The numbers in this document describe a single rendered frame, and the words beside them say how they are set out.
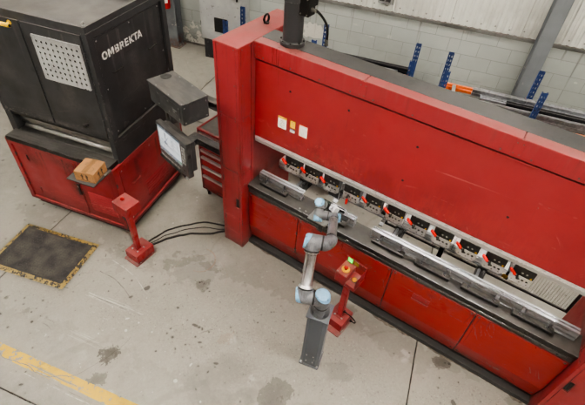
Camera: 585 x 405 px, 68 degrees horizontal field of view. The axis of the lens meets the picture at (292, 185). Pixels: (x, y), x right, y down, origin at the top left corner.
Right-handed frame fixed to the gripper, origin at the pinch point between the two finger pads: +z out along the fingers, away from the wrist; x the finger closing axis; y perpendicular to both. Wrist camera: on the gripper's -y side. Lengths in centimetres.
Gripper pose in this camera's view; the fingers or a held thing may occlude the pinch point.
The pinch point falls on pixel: (327, 210)
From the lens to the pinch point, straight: 387.0
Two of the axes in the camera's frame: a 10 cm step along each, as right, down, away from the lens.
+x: -8.3, -4.2, 3.7
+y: 4.7, -8.8, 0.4
